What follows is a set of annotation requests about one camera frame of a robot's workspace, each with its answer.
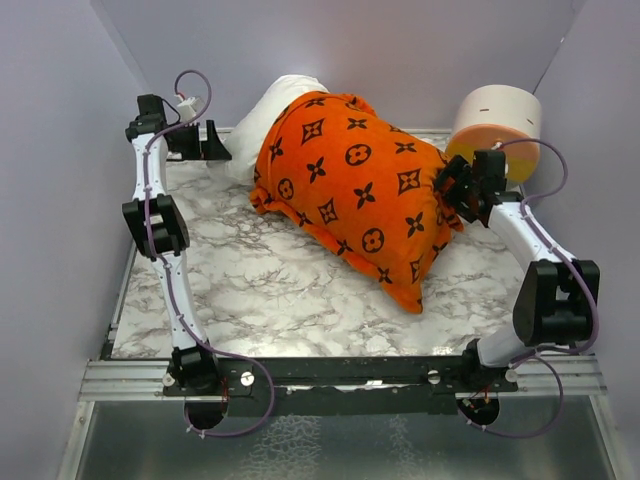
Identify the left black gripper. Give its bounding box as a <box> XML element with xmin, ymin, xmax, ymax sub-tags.
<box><xmin>168</xmin><ymin>118</ymin><xmax>230</xmax><ymax>160</ymax></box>

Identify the orange patterned fleece pillowcase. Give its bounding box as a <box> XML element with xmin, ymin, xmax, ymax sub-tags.
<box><xmin>250</xmin><ymin>91</ymin><xmax>463</xmax><ymax>314</ymax></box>

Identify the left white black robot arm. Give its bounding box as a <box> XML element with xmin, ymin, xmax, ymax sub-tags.
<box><xmin>122</xmin><ymin>94</ymin><xmax>231</xmax><ymax>395</ymax></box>

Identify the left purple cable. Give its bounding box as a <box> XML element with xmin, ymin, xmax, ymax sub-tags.
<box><xmin>141</xmin><ymin>69</ymin><xmax>276</xmax><ymax>439</ymax></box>

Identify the white cylinder with striped face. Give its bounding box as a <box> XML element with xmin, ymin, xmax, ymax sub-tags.
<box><xmin>446</xmin><ymin>85</ymin><xmax>542</xmax><ymax>184</ymax></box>

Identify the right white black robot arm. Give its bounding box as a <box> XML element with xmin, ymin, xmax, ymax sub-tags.
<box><xmin>434</xmin><ymin>148</ymin><xmax>600</xmax><ymax>391</ymax></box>

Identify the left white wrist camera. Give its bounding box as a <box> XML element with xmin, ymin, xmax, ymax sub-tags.
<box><xmin>176</xmin><ymin>96</ymin><xmax>207</xmax><ymax>123</ymax></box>

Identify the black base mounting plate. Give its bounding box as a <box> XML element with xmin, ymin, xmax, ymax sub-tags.
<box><xmin>163</xmin><ymin>353</ymin><xmax>517</xmax><ymax>417</ymax></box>

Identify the aluminium rail frame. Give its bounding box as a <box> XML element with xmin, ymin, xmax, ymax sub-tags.
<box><xmin>55</xmin><ymin>130</ymin><xmax>617</xmax><ymax>480</ymax></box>

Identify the purple cable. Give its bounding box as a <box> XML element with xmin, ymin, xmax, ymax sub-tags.
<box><xmin>141</xmin><ymin>69</ymin><xmax>276</xmax><ymax>439</ymax></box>
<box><xmin>464</xmin><ymin>138</ymin><xmax>601</xmax><ymax>439</ymax></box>

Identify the white pillow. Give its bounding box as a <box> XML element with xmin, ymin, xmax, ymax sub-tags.
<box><xmin>222</xmin><ymin>74</ymin><xmax>329</xmax><ymax>185</ymax></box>

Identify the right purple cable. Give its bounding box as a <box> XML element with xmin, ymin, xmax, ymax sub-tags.
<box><xmin>464</xmin><ymin>138</ymin><xmax>601</xmax><ymax>439</ymax></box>

